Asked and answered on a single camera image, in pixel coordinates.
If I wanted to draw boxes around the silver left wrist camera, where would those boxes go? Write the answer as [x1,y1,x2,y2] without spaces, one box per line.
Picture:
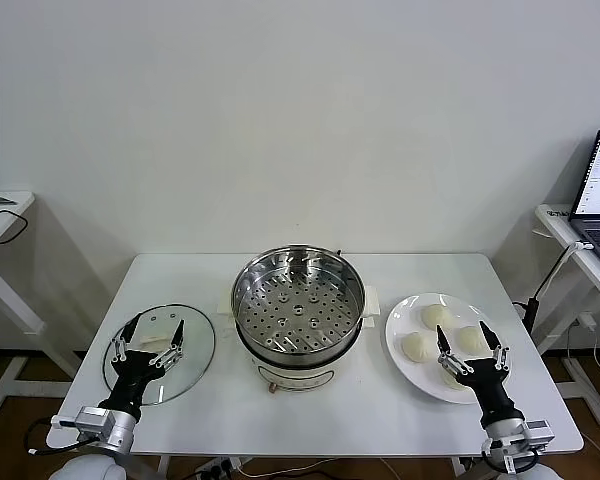
[49,405,117,441]

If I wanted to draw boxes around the white side table with tool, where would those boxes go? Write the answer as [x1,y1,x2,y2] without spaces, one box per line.
[0,189,46,426]

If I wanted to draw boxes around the white power strip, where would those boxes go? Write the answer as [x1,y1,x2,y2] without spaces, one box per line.
[197,457,244,476]

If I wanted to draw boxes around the white side table with laptop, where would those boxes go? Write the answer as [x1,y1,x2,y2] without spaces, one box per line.
[533,202,600,426]

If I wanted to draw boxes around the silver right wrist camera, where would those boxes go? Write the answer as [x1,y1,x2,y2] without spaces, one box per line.
[522,418,554,444]

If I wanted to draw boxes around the laptop charging cable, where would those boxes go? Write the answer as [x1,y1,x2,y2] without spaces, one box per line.
[512,240,595,336]

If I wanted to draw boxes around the stainless steel steamer basket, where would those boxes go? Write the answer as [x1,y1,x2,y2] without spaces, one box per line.
[214,243,381,354]

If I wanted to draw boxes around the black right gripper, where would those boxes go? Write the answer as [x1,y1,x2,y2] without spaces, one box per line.
[434,320,524,426]

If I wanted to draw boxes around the white round plate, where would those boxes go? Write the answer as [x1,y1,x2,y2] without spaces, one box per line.
[384,292,514,405]

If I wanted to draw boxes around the white steamed baozi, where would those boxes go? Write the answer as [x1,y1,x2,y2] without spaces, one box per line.
[420,303,454,331]
[402,332,436,362]
[439,369,469,394]
[454,324,491,354]

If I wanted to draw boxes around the black looped cable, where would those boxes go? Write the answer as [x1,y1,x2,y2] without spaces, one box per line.
[0,207,29,246]

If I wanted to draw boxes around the glass pot lid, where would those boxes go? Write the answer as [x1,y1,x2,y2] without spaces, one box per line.
[102,302,217,407]

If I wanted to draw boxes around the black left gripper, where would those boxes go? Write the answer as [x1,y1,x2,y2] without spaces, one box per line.
[98,313,187,413]

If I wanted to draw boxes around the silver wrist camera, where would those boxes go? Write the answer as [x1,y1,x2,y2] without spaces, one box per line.
[522,418,554,444]
[49,405,117,441]

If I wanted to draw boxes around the white electric cooker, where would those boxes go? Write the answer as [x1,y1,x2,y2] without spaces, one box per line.
[219,314,376,396]

